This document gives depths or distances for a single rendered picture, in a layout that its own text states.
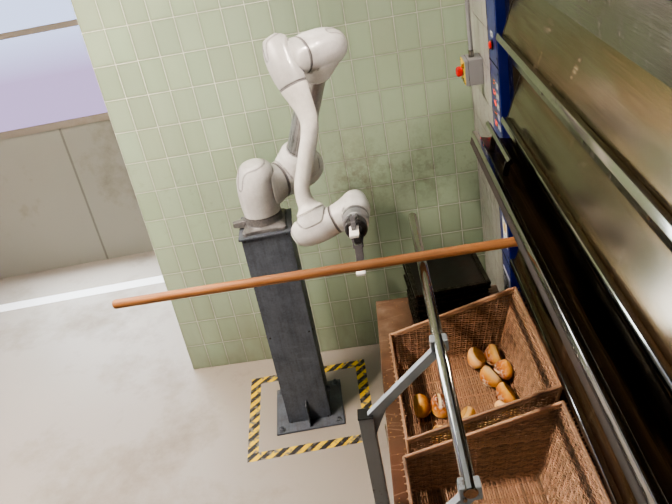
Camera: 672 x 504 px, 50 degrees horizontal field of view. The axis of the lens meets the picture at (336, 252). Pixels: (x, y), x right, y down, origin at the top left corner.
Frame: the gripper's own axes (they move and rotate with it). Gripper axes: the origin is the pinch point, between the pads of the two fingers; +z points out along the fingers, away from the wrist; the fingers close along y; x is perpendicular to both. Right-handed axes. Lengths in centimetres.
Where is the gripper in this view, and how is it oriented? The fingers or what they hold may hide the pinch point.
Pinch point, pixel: (357, 254)
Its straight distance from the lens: 221.4
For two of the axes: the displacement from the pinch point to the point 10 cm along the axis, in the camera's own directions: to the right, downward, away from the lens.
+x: -9.9, 1.5, 0.8
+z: 0.0, 4.9, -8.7
